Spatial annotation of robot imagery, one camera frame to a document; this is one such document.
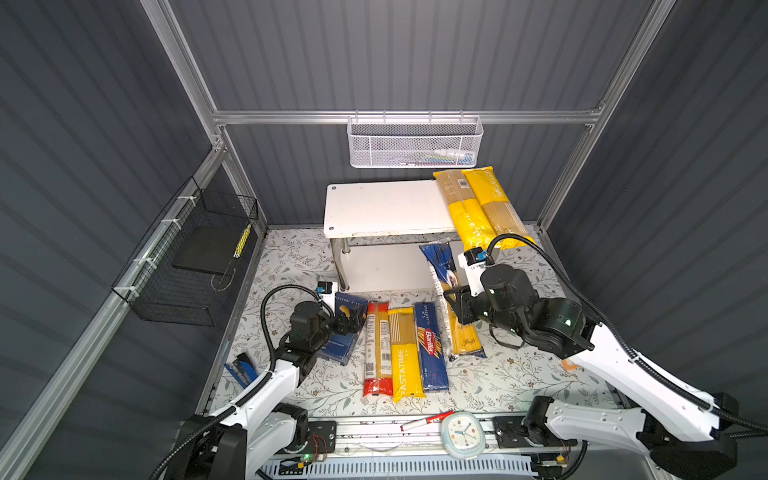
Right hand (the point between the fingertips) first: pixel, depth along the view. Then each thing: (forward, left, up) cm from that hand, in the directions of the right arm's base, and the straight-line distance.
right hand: (450, 295), depth 66 cm
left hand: (+7, +26, -17) cm, 31 cm away
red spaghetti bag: (-9, +18, -27) cm, 33 cm away
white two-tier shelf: (+16, +17, +5) cm, 24 cm away
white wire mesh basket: (+80, +4, -9) cm, 81 cm away
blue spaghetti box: (-2, +3, -26) cm, 26 cm away
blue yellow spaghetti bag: (-8, -1, -3) cm, 9 cm away
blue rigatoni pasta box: (-3, +29, -22) cm, 37 cm away
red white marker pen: (-20, +4, -28) cm, 35 cm away
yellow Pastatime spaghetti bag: (-4, +10, -27) cm, 29 cm away
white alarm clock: (-23, -4, -27) cm, 36 cm away
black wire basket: (+7, +66, 0) cm, 66 cm away
